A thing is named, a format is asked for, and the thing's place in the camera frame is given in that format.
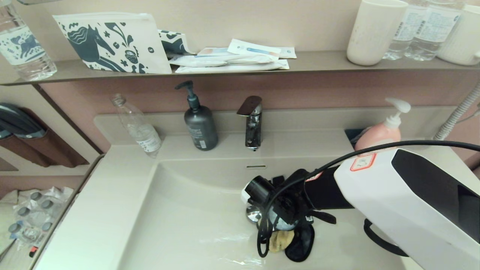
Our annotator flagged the yellow cloth with black trim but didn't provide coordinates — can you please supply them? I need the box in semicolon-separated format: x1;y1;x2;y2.
268;224;316;263

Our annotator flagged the empty clear plastic bottle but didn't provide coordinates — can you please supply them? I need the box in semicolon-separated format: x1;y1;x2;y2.
111;93;163;158

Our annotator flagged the brown wall holder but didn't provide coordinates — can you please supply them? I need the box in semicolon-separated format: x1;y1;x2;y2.
0;108;90;168

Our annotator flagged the white packet with blue stripe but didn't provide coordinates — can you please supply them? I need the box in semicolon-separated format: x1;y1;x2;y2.
227;39;282;60

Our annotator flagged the chrome drain stopper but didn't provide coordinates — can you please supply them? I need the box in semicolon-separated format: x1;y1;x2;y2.
246;205;263;223

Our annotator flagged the flat long white packet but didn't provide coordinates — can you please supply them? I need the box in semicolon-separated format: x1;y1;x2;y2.
174;59;290;74

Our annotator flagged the plastic-wrapped water bottle pack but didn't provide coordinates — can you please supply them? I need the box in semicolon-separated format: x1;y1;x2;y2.
0;186;75;255

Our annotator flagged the long white wrapped packet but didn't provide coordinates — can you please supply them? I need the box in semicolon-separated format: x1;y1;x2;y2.
168;54;275;68

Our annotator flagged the pale pink blue packet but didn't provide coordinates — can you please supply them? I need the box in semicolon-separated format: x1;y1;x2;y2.
197;47;230;57

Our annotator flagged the dark blue small object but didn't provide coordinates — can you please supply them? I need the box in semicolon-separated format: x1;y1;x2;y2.
345;129;370;145

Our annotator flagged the grey wall shelf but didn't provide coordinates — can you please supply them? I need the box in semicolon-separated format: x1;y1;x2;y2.
0;51;480;87

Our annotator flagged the pink hand soap pump bottle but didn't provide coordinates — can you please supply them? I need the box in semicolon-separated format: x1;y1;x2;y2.
354;98;412;156

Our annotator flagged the ribbed white cup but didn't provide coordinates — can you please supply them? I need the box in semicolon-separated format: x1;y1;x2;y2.
437;4;480;66

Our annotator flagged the white pouch blue horse print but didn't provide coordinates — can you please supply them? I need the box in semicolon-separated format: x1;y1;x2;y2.
52;12;173;74

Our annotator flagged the white sink basin vanity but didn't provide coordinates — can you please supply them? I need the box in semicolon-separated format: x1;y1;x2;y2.
32;106;480;270

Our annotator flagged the grey corrugated hose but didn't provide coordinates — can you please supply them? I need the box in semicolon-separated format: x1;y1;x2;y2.
434;81;480;141

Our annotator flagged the clear water bottle white label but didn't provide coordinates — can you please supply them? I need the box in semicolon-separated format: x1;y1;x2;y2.
404;0;465;62
382;0;415;60

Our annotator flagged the water bottle with blue label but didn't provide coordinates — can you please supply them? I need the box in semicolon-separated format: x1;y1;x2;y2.
0;0;57;82

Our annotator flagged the chrome faucet with lever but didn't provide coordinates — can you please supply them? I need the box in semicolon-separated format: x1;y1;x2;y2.
236;96;263;152

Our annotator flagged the dark grey pump bottle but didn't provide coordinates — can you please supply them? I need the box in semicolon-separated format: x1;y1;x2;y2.
174;80;219;152

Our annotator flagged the folded white blue print pouch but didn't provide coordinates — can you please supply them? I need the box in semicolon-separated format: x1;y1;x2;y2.
157;29;195;57

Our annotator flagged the dark grey hair dryer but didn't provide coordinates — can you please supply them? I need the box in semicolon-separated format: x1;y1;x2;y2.
0;103;47;140

